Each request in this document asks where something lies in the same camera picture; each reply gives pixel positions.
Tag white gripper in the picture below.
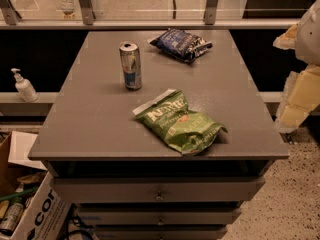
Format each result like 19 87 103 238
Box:
273 0 320 133

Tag silver blue redbull can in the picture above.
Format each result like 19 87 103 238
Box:
119 41 142 90

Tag can in cardboard box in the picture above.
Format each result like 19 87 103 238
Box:
0 197 24 236

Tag dark blue chip bag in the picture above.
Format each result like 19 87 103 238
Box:
148 29 213 64

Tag green chip bag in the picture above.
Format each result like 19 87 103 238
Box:
133 89 227 156

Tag grey drawer cabinet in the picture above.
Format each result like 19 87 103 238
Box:
30 30 288 240

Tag top drawer knob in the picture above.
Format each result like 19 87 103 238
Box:
154 191 165 201

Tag drawer knob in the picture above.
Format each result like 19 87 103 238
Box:
154 191 165 201
156 219 165 226

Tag middle drawer knob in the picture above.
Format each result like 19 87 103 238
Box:
156 219 165 226

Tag white pump dispenser bottle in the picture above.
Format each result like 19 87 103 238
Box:
11 68 38 102

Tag green stick in box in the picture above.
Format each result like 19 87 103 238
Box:
0 187 38 202

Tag white cardboard box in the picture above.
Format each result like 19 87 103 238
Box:
0 173 71 240

